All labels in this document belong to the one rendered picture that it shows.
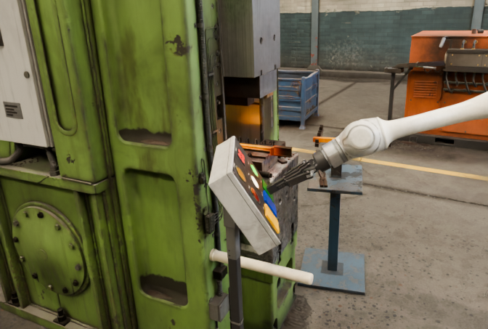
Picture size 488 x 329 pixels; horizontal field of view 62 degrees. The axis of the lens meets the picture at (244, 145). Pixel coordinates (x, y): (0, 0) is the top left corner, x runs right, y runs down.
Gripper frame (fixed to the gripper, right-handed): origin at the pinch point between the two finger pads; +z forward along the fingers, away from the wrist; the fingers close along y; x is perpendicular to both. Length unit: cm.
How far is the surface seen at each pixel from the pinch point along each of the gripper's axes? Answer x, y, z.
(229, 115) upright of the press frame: 15, 81, 15
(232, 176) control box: 21.1, -27.1, 4.5
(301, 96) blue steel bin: -81, 410, -26
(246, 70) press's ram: 36.8, 32.2, -10.4
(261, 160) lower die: -1.9, 37.4, 5.8
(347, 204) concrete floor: -125, 180, -12
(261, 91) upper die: 25.0, 36.9, -10.6
